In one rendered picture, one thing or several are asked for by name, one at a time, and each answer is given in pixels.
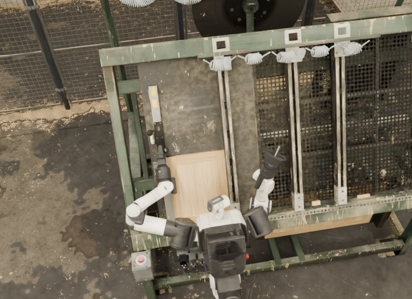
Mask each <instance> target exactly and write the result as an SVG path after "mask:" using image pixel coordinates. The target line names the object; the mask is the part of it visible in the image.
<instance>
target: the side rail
mask: <svg viewBox="0 0 412 299"><path fill-rule="evenodd" d="M102 70H103V74H104V81H105V88H106V92H107V99H108V103H109V110H110V117H111V121H112V128H113V135H114V139H115V146H116V153H117V157H118V164H119V168H120V175H121V182H122V186H123V193H124V199H125V204H126V208H127V207H128V206H129V205H131V204H132V203H133V202H134V201H136V199H135V192H134V186H133V180H132V173H131V166H130V161H129V154H128V147H127V143H126V136H125V131H124V124H123V117H122V112H121V105H120V98H119V94H118V88H117V83H116V75H115V68H114V66H110V67H103V68H102ZM130 233H131V235H137V234H140V232H138V231H134V230H131V229H130Z"/></svg>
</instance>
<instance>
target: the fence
mask: <svg viewBox="0 0 412 299"><path fill-rule="evenodd" d="M150 88H155V89H156V96H151V90H150ZM148 89H149V94H150V102H151V111H152V115H153V122H160V121H161V113H160V107H159V99H158V90H157V86H156V85H153V86H148ZM152 99H157V103H158V107H155V108H153V103H152ZM164 201H165V206H166V214H167V219H168V220H171V221H173V222H174V220H175V216H174V207H173V202H172V193H171V192H170V193H168V194H167V195H165V196H164Z"/></svg>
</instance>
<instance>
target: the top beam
mask: <svg viewBox="0 0 412 299"><path fill-rule="evenodd" d="M347 23H350V37H353V36H363V35H369V34H381V35H384V34H394V33H400V32H410V31H412V14H410V15H399V16H393V17H383V18H372V19H366V20H355V21H344V22H339V23H328V24H322V25H311V26H301V27H295V28H284V29H273V30H267V31H256V32H246V33H240V34H229V35H223V36H213V37H202V38H196V39H185V40H175V41H168V42H158V43H152V44H141V45H130V46H124V47H114V48H103V49H100V50H98V55H99V62H100V66H101V67H108V66H119V65H124V64H135V63H140V62H150V61H161V60H167V59H177V58H187V57H193V56H198V54H204V53H213V46H212V39H215V38H222V37H229V45H230V51H231V50H241V49H247V48H257V47H268V46H274V45H284V44H285V40H284V31H287V30H293V29H301V38H302V42H310V41H316V40H326V39H334V25H341V24H347ZM344 34H346V27H342V28H338V35H344Z"/></svg>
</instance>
